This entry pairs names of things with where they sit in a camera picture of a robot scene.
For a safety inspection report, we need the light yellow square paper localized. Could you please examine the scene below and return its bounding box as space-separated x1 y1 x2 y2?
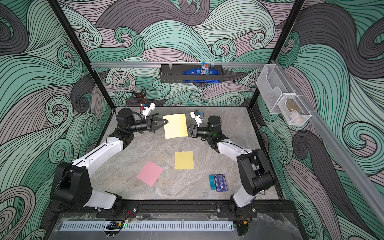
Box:
163 114 188 139

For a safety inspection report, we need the black vertical frame post left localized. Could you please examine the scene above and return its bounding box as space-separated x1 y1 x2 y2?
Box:
48 0 116 111

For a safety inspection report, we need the black wall shelf basket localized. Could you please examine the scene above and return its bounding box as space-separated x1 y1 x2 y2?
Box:
160 63 224 84

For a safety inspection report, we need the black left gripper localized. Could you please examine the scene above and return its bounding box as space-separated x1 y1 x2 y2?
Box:
127 118 167 135

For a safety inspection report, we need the aluminium rail wall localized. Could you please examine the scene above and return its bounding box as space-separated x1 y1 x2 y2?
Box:
271 60 384 224
90 61 267 69

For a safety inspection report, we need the small clear bin with items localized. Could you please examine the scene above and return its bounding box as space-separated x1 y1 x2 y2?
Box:
278 94 311 127

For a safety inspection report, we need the dark blue card deck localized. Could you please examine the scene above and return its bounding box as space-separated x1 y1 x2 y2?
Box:
214 174 228 192

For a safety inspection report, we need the aluminium rail back wall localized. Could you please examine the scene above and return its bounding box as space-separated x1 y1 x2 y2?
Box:
90 61 267 69

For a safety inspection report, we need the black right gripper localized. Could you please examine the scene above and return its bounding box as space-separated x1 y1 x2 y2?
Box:
182 124 216 139

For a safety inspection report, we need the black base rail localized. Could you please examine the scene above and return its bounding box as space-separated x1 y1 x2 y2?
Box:
98 200 297 220

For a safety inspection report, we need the black vertical frame post right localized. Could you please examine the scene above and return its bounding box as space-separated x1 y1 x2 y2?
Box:
247 0 306 108

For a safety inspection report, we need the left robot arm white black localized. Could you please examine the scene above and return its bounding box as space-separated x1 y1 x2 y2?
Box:
50 108 169 210

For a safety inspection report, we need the teal small card box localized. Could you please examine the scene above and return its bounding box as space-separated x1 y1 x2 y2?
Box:
209 175 216 190

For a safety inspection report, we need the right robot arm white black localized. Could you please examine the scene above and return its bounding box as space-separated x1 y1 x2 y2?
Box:
187 111 276 217

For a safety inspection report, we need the aluminium rail right wall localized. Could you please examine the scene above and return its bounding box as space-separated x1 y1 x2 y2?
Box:
271 60 384 224

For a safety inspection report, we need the blue snack package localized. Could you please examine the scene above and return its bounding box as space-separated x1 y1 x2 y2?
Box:
184 63 221 83

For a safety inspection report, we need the black vertical frame post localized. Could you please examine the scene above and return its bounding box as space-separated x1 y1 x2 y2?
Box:
48 0 116 111
247 0 306 108

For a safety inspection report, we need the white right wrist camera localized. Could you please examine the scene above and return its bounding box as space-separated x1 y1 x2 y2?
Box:
190 110 203 127

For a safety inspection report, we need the pink square paper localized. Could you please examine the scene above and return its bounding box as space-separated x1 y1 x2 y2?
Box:
136 161 164 187

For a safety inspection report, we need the clear plastic wall bin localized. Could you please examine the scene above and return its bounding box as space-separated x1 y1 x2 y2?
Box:
257 64 290 114

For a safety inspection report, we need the white perforated cable duct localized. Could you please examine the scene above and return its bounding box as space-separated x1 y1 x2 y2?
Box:
59 221 235 232

